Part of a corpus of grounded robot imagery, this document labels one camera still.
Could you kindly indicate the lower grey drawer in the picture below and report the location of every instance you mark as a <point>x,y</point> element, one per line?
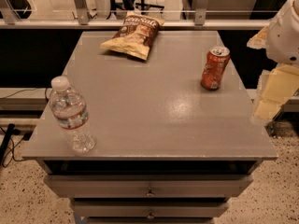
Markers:
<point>149,208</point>

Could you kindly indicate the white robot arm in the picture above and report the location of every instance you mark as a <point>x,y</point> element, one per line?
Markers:
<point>280,39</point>

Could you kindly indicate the upper grey drawer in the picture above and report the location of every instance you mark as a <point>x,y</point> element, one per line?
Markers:
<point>202,186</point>

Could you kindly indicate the grey drawer cabinet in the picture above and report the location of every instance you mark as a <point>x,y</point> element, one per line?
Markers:
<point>154,118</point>

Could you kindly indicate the grey drawer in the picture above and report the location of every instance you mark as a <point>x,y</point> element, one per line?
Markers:
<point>149,208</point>
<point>202,186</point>

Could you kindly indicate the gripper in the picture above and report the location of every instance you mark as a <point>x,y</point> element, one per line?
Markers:
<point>282,38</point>

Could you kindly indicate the metal railing with glass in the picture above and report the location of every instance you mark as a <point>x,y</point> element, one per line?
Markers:
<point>286,18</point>

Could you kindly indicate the orange soda can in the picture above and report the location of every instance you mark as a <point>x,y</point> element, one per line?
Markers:
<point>216,60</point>

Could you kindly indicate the clear plastic water bottle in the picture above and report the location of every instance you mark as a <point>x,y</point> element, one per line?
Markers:
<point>69,108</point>

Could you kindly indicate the sea salt chips bag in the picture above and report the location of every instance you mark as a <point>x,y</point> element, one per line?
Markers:
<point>136,35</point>

